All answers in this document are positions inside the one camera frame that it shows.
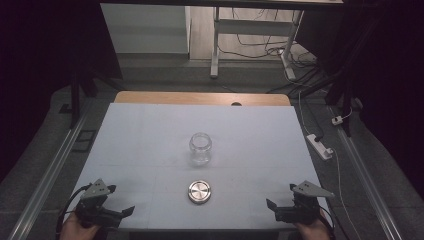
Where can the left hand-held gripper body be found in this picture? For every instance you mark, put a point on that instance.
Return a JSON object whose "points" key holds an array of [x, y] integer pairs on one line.
{"points": [[96, 193]]}

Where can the dark curtain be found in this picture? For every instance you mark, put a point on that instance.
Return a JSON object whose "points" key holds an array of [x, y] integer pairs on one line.
{"points": [[43, 66], [390, 83]]}

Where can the small white adapter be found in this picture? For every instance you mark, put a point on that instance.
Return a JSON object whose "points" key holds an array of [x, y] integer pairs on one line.
{"points": [[337, 120]]}

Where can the white power strip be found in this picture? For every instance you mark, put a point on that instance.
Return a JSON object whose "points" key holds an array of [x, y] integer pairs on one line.
{"points": [[319, 146]]}

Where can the white desk frame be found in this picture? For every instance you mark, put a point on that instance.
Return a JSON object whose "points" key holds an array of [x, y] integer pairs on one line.
{"points": [[250, 27]]}

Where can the aluminium floor rail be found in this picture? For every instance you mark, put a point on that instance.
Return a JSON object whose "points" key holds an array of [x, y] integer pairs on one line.
{"points": [[50, 176], [366, 180]]}

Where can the black rectangular floor frame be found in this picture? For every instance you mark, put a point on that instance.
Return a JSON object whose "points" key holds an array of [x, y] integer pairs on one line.
{"points": [[84, 141]]}

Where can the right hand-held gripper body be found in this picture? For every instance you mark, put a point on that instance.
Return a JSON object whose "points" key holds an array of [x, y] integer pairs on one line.
{"points": [[310, 190]]}

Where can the person's left hand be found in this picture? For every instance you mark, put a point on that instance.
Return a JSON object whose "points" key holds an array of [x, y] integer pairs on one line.
{"points": [[78, 230]]}

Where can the person's right hand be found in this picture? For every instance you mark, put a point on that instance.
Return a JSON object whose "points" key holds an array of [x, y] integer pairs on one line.
{"points": [[313, 231]]}

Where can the clear glass jar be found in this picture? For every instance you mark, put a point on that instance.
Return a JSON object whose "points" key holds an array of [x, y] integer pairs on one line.
{"points": [[200, 148]]}

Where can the black metal stand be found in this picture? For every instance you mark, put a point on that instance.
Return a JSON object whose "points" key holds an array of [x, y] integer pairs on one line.
{"points": [[346, 100], [75, 100]]}

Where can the white cabinet panel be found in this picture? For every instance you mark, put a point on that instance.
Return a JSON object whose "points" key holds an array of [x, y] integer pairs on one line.
{"points": [[146, 30]]}

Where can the white table mat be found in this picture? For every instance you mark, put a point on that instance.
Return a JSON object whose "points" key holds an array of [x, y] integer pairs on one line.
{"points": [[150, 143]]}

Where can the round silver metal lid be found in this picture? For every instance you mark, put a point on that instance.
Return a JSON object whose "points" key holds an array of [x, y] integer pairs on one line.
{"points": [[199, 192]]}

